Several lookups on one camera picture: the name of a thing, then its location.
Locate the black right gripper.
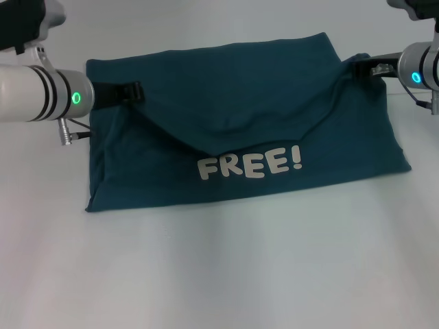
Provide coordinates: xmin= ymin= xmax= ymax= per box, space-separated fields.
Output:
xmin=354 ymin=51 xmax=404 ymax=80

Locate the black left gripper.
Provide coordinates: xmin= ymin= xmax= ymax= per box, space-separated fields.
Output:
xmin=91 ymin=81 xmax=145 ymax=110

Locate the teal blue t-shirt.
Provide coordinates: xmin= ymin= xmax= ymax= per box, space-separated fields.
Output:
xmin=84 ymin=32 xmax=412 ymax=213

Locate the left arm cable with plug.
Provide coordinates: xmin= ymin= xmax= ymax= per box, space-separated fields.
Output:
xmin=58 ymin=118 xmax=94 ymax=147

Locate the arm cable with plug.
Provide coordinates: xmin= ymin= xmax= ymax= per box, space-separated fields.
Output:
xmin=401 ymin=77 xmax=439 ymax=116
xmin=58 ymin=118 xmax=94 ymax=147

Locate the right arm cable with plug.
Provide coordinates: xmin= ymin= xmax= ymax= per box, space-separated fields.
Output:
xmin=401 ymin=77 xmax=439 ymax=116

